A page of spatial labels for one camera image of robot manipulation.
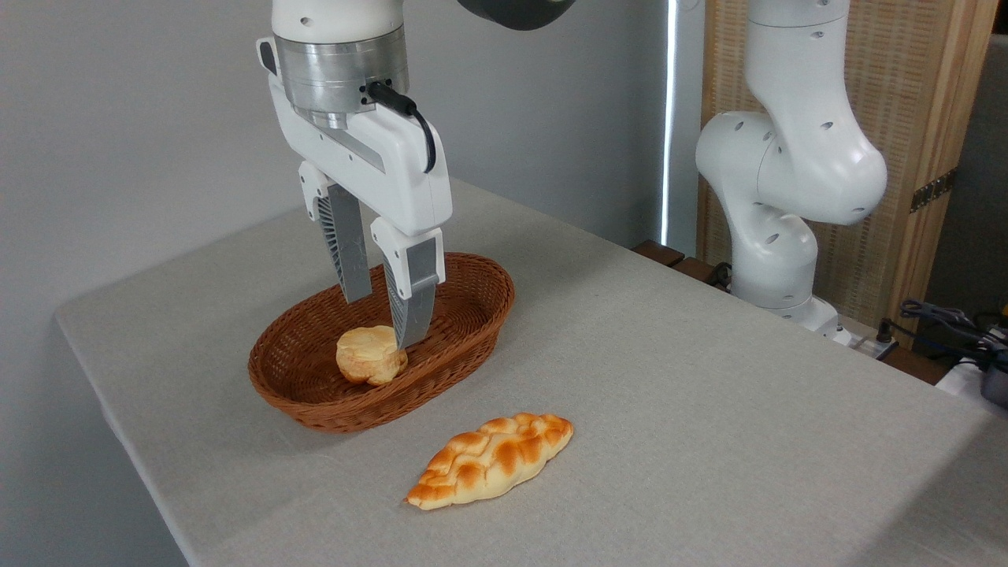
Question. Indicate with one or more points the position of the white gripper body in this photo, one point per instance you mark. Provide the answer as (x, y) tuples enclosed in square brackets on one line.
[(394, 169)]

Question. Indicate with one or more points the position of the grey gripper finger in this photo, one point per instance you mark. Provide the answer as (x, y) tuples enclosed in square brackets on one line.
[(411, 272), (346, 244)]

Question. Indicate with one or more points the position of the braided golden bread loaf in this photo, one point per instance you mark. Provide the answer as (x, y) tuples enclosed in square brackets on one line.
[(492, 461)]

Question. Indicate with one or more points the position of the round pale bread roll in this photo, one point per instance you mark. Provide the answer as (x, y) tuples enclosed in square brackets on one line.
[(366, 358)]

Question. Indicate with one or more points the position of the brown wicker oval basket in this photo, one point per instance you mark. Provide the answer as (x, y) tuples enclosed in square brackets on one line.
[(315, 409)]

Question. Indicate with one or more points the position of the grey tablecloth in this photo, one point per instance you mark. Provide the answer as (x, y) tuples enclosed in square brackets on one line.
[(630, 394)]

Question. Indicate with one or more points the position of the black power plug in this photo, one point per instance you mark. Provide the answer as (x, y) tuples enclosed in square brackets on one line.
[(885, 331)]

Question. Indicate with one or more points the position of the wooden rattan folding screen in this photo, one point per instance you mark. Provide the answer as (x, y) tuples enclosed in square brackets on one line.
[(906, 79)]

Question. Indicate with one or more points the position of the dark metal screen hinge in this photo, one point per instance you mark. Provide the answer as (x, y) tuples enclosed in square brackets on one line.
[(933, 190)]

